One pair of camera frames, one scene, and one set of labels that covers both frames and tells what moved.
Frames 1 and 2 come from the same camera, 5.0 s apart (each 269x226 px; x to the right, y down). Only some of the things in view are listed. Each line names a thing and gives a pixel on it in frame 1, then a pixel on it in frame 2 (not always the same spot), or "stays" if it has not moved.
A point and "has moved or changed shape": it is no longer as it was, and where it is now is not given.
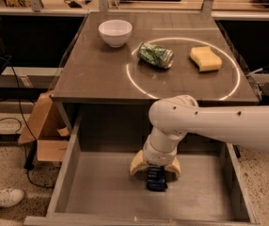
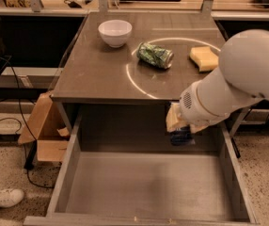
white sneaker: (4, 198) stays
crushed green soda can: (155, 55) stays
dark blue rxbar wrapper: (156, 177) has moved or changed shape
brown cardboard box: (43, 126) stays
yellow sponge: (206, 58) stays
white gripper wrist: (157, 156) -> (189, 107)
